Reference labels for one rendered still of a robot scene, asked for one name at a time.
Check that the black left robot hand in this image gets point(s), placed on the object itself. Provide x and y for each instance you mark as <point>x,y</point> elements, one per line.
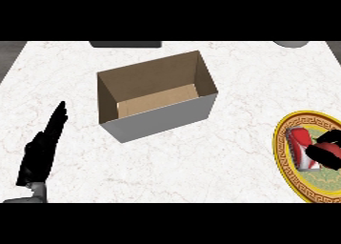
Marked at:
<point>43,149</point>

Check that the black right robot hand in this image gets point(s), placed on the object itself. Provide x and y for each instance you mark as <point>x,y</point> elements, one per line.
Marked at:
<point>330,153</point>

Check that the red bell pepper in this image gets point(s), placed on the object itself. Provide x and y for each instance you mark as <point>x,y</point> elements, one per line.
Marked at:
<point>333,150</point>

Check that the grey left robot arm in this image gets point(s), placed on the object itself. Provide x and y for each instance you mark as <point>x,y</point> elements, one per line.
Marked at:
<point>37,194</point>

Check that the yellow patterned plate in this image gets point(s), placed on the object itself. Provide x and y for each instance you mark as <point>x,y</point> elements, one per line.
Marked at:
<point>315,181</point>

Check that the open cardboard box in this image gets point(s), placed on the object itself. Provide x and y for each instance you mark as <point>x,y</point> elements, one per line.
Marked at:
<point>156,95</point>

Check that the red and white can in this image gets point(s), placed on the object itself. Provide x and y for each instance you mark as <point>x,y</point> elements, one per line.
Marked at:
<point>302,149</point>

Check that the pale grey round object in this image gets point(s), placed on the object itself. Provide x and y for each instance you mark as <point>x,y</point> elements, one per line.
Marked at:
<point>292,44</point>

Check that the dark grey flat object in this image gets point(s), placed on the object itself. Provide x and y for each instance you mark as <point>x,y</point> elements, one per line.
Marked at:
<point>127,44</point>

